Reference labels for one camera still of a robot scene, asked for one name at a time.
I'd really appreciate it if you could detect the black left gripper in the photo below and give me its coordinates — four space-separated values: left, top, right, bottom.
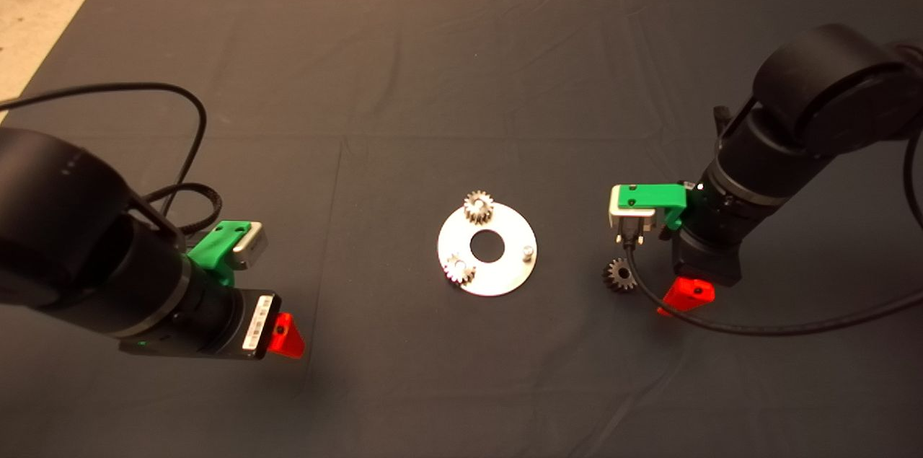
216 289 306 361

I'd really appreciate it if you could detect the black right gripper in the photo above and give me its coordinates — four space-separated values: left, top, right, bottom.
656 224 743 317

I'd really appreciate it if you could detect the steel planetary gear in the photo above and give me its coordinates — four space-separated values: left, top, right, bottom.
462 190 495 225
602 257 640 294
443 252 477 286

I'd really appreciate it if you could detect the round metal carrier plate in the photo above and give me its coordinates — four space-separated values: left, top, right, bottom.
437 200 538 298

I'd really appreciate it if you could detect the dark grey table cloth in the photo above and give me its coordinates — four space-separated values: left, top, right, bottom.
0 0 923 458

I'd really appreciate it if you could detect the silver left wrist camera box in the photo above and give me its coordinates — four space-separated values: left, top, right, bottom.
232 224 269 272

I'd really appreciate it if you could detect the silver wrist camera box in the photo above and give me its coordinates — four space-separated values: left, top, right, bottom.
232 224 269 272
609 186 658 234

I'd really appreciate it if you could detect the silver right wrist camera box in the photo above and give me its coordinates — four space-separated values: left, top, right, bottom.
609 186 658 234

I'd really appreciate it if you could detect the green right camera mount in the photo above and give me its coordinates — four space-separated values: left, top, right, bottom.
617 184 693 232

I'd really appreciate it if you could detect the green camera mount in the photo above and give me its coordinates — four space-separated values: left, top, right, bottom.
186 220 252 288
617 184 693 232

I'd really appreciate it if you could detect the green left camera mount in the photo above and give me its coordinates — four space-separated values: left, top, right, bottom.
186 220 252 288

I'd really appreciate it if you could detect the braided black left arm cable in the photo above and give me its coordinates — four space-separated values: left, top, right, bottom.
141 182 224 235

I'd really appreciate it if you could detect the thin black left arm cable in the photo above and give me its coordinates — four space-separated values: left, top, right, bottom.
0 82 208 217

